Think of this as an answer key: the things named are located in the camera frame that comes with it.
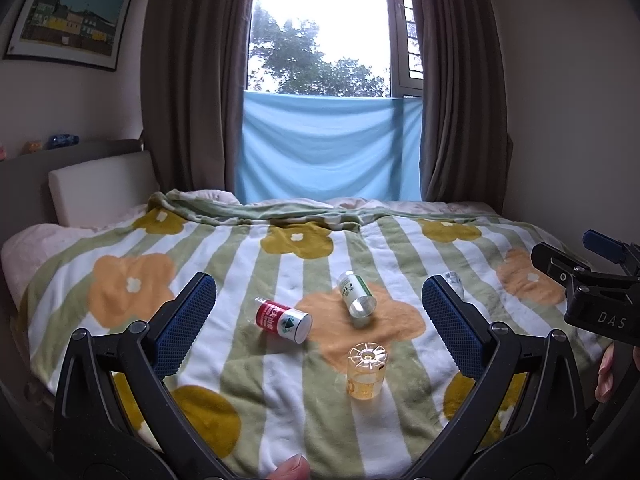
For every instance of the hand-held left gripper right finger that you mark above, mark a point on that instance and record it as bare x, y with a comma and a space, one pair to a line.
452, 330

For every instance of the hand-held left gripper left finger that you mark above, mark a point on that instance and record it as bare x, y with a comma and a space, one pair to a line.
186, 325

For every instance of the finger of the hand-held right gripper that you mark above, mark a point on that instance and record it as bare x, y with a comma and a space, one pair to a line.
602, 244
555, 260

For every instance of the person's right hand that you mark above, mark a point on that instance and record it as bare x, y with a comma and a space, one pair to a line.
605, 375

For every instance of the person's left hand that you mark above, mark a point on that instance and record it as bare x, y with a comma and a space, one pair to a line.
290, 469

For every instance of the small clear bottle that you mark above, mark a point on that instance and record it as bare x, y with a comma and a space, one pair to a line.
454, 282

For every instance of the red labelled bottle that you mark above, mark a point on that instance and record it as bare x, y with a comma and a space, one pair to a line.
280, 317

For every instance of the floral striped blanket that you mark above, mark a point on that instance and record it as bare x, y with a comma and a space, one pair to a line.
280, 260

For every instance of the white headboard cushion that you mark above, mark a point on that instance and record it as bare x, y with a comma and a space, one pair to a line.
102, 185

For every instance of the brown curtain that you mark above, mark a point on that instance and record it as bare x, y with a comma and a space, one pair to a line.
195, 80
460, 85

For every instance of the grey bed headboard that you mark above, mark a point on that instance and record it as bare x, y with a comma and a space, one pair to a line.
30, 180

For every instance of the blue toy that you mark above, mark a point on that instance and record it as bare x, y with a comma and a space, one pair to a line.
62, 140

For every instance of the light blue cloth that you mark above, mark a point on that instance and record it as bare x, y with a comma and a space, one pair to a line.
325, 145

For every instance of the small orange figure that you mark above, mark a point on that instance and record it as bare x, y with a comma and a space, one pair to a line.
34, 147

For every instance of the tree outside window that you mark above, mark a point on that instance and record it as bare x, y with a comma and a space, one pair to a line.
305, 60

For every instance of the window frame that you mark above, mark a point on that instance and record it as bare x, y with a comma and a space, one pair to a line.
402, 35

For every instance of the framed wall picture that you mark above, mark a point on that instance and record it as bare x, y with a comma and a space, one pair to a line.
70, 10

